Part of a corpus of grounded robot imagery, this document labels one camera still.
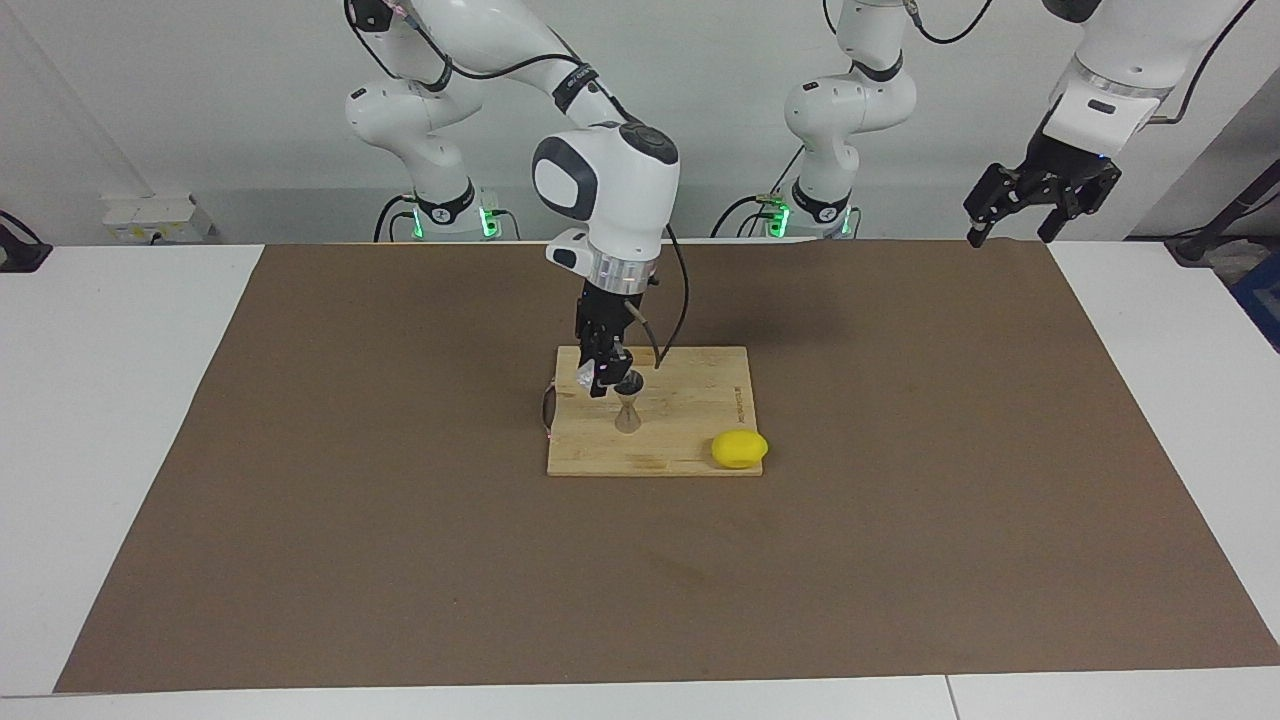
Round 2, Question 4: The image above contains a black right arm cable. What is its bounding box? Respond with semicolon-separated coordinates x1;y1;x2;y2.
345;0;691;369

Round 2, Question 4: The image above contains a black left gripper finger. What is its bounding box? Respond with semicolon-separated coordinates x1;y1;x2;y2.
964;163;1023;247
1038;168;1121;244

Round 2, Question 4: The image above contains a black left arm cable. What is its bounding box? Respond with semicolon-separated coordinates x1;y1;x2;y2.
905;0;1259;126

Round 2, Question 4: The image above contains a wooden cutting board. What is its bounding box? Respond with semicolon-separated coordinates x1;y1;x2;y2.
540;346;764;478

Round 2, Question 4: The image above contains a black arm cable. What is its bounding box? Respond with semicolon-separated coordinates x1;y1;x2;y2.
905;0;1259;126
345;0;691;369

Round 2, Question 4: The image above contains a black clamp object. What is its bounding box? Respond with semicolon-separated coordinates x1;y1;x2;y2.
0;210;53;273

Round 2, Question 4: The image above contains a black base cable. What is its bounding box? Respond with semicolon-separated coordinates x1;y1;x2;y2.
712;145;806;239
375;193;419;243

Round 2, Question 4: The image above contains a brown table mat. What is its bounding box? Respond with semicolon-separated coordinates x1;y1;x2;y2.
55;238;1280;694

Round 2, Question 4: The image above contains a yellow lemon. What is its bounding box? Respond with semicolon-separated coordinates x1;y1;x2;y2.
711;429;770;470

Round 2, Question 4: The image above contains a black stand leg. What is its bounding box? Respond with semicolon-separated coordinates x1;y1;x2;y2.
1165;160;1280;266

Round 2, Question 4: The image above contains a steel double jigger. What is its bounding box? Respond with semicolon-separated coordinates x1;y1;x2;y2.
612;375;644;436

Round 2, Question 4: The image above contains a blue crate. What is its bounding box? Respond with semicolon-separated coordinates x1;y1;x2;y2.
1232;250;1280;353

